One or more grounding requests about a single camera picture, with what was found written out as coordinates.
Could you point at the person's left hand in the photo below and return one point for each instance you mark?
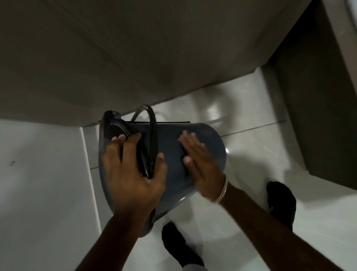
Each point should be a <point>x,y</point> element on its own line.
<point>131,184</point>

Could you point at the person's right hand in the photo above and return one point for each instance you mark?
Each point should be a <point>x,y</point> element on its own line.
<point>205,173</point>

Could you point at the person's right thumb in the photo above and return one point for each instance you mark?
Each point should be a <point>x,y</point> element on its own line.
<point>190,165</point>

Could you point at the person's left thumb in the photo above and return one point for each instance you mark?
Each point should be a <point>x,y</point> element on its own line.
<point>160,169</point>

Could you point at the blue plastic bucket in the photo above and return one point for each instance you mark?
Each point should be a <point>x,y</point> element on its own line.
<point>170,145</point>

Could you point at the person's left forearm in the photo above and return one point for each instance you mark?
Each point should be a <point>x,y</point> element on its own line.
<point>120,243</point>

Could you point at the person's right forearm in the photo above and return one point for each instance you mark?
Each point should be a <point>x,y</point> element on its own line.
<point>267,231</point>

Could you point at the person's left black sock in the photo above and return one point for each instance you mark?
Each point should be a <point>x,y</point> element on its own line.
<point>180,245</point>

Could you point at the person's black sock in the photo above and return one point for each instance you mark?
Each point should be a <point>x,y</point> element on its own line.
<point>281,203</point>
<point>180,245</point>

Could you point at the person's right black sock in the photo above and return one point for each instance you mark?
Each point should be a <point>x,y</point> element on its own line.
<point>281,203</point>

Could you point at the dark brown door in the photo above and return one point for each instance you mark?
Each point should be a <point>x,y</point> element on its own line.
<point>320,111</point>

